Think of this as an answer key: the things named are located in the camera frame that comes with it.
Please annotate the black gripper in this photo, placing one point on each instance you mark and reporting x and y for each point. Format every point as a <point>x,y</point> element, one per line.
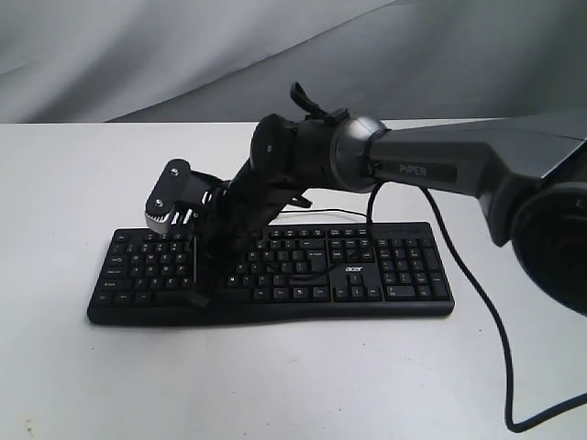
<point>240,211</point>

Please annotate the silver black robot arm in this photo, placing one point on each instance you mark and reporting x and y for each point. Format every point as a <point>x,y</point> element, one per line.
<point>528,174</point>

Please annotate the black Acer keyboard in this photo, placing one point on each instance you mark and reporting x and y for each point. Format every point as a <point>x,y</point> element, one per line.
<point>292,273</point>

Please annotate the white backdrop cloth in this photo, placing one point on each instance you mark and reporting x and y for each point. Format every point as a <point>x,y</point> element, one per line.
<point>229,61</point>

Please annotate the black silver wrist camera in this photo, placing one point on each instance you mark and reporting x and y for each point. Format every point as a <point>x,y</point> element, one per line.
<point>182,198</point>

